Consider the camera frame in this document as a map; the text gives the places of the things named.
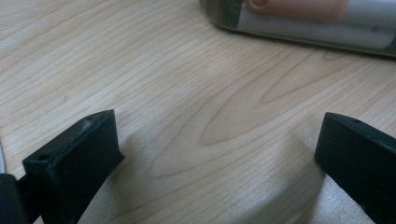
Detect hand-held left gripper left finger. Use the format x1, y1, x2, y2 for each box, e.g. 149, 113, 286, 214
21, 109, 126, 224

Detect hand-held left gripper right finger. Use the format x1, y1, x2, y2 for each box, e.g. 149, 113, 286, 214
314, 112, 396, 224

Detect clear smoky plastic container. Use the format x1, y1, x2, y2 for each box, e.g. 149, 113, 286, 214
199, 0, 396, 59

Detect peach cap marker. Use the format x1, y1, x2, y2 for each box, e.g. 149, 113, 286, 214
247, 0, 350, 23

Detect dark blue cap marker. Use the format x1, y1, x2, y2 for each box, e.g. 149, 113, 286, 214
218, 0, 396, 50

